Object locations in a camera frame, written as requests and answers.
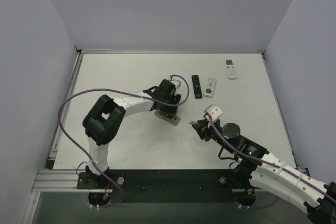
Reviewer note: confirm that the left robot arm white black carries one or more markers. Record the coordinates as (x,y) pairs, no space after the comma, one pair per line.
(104,119)

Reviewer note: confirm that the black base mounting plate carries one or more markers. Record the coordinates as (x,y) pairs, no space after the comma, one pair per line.
(166,186)

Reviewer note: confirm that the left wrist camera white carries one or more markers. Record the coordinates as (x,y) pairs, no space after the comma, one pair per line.
(174,81)

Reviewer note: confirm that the white remote with display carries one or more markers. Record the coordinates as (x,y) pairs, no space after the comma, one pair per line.
(230,69)

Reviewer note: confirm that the black AAA battery crossing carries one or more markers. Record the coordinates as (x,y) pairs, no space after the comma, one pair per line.
(172,117)

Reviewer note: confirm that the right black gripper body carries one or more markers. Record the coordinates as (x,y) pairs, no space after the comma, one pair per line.
(205,129)

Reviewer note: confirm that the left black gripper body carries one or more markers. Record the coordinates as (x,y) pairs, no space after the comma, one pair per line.
(172,100)

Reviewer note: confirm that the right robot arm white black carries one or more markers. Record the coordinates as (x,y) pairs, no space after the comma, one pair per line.
(262,169)

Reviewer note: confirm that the beige white remote control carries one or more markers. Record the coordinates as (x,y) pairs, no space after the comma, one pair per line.
(161,115)

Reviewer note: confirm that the black remote control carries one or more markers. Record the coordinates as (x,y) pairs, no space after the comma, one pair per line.
(196,87)

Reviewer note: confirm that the aluminium frame rail left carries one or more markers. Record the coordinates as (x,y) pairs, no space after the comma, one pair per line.
(49,164)

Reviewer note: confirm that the small white remote control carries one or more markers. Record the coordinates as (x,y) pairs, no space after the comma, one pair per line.
(210,87)

